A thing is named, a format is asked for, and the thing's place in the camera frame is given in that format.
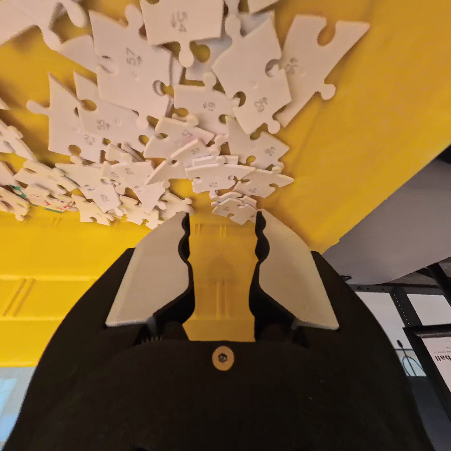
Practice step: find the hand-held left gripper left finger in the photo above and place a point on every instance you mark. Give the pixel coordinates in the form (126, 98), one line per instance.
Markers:
(148, 289)

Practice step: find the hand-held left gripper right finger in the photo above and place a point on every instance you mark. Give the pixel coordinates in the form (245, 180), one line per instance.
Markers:
(303, 289)

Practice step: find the pile of puzzle pieces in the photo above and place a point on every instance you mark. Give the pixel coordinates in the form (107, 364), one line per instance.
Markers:
(141, 91)

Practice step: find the yellow plastic bin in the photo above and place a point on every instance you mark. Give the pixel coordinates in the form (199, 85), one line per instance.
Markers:
(380, 106)

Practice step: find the black framed marker sign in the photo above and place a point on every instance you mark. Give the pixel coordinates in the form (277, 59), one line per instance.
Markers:
(433, 366)

